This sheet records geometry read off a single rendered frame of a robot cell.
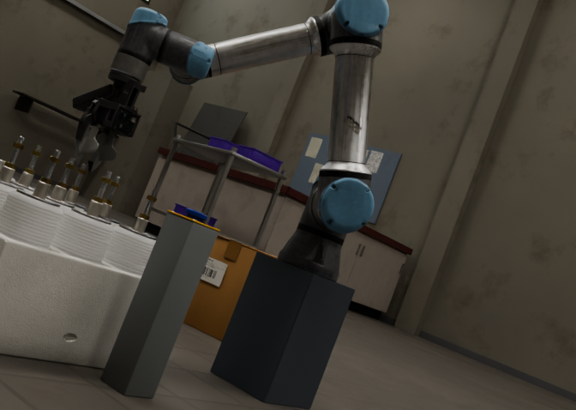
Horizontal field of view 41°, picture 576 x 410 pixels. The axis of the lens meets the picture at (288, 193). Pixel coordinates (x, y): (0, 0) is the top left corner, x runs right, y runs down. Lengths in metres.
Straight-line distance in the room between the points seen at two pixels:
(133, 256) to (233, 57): 0.57
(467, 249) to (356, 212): 8.02
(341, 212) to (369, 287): 7.65
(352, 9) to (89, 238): 0.74
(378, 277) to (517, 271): 1.60
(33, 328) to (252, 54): 0.82
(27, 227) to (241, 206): 6.76
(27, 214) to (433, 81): 9.56
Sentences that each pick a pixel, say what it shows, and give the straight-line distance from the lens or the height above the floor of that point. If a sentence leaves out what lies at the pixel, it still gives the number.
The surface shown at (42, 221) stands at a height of 0.22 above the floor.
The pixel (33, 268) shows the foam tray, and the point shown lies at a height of 0.15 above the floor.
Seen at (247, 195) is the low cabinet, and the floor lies 0.76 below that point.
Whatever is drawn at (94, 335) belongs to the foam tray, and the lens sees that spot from 1.44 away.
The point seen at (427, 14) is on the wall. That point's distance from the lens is 11.25.
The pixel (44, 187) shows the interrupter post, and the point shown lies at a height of 0.27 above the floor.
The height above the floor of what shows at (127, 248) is 0.22.
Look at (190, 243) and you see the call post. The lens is 1.33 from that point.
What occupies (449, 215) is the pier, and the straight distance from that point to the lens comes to 9.72.
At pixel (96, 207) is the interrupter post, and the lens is 1.44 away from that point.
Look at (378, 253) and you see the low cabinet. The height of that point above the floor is 0.74.
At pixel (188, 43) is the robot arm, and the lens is 1.69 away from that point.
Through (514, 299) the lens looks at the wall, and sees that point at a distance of 9.30.
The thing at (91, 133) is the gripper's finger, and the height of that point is 0.40.
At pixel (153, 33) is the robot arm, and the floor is 0.65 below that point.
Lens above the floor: 0.31
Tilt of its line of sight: 4 degrees up
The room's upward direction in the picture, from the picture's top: 21 degrees clockwise
